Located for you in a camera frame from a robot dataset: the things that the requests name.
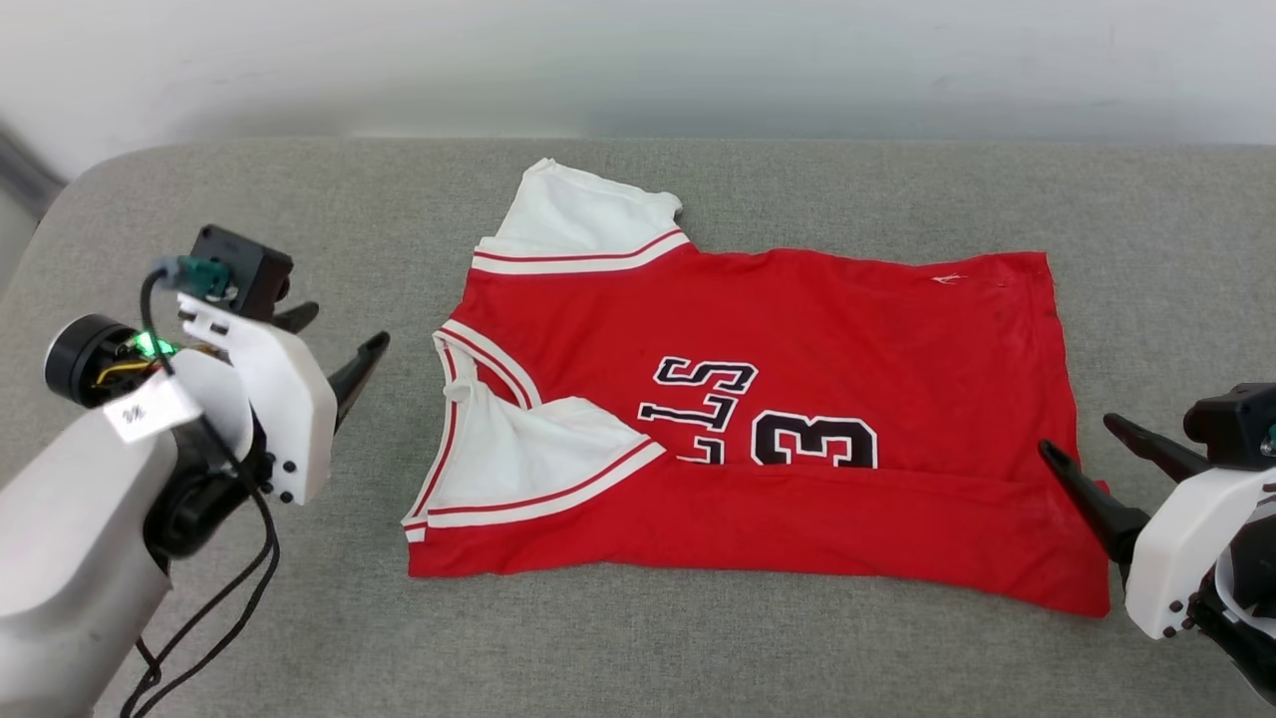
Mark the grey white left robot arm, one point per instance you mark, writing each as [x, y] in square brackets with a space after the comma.
[70, 558]

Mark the red white basketball jersey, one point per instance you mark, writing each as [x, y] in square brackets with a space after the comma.
[778, 419]

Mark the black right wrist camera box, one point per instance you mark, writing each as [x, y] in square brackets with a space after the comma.
[1236, 424]

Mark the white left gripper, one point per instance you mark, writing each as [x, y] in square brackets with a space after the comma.
[289, 399]

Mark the white paper label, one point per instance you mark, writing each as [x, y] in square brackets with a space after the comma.
[150, 409]

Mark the grey fabric sofa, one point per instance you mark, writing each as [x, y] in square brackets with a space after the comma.
[299, 618]

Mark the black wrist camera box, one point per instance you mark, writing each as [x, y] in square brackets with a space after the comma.
[1236, 424]
[244, 269]

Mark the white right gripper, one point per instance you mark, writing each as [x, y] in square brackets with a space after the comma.
[1186, 548]

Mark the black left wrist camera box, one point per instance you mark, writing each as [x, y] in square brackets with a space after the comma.
[244, 269]

